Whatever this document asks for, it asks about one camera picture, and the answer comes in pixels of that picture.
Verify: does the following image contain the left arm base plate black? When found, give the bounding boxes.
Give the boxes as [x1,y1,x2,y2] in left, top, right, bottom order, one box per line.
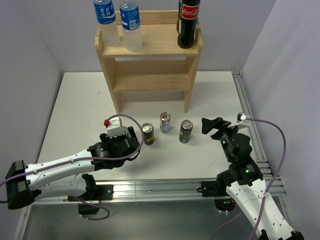
[77,184,114,201]

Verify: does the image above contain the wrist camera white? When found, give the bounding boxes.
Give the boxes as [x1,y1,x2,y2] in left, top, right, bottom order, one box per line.
[103,117,126,138]
[228,112,251,130]

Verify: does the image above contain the aluminium rail frame right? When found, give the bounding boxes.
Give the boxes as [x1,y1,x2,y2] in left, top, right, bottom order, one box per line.
[231,70,272,176]

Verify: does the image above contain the aluminium rail frame front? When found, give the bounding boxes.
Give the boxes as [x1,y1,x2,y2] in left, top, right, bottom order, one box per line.
[23,178,286,206]

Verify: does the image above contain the water bottle blue label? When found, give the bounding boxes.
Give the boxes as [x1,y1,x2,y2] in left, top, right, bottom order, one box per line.
[93,0,120,47]

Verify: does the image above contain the Coca-Cola bottle red label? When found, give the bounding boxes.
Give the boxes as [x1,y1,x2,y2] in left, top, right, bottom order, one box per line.
[176,0,201,49]

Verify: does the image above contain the wooden two-tier shelf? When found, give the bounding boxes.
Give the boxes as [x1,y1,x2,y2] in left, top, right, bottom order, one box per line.
[94,10,203,114]

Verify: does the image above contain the silver slim beverage can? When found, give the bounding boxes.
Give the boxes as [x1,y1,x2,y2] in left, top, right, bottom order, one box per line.
[160,112,171,134]

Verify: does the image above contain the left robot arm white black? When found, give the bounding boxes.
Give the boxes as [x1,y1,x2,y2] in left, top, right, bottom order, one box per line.
[5,126,141,210]

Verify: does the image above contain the dark green beverage can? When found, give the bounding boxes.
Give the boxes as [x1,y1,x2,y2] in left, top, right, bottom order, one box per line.
[179,119,194,144]

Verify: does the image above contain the aluminium rail frame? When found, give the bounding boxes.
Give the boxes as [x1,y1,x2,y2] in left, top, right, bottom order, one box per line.
[23,178,286,206]
[231,70,272,176]

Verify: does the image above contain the small water bottle blue cap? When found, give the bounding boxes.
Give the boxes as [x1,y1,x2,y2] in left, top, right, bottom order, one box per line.
[119,0,142,52]

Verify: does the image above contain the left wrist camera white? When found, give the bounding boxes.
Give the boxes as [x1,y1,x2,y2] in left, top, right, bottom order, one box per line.
[103,117,126,138]

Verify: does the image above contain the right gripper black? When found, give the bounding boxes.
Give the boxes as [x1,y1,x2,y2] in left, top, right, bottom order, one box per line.
[201,116,243,162]

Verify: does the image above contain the black yellow beverage can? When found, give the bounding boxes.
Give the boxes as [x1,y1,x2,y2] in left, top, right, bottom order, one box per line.
[142,122,155,146]

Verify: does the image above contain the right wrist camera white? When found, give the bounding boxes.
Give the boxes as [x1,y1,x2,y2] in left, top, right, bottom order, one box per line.
[228,112,251,130]

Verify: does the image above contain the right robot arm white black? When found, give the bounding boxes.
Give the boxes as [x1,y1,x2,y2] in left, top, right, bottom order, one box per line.
[197,113,304,240]

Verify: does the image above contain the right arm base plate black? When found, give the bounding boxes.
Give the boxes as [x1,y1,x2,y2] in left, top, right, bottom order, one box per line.
[196,180,228,198]

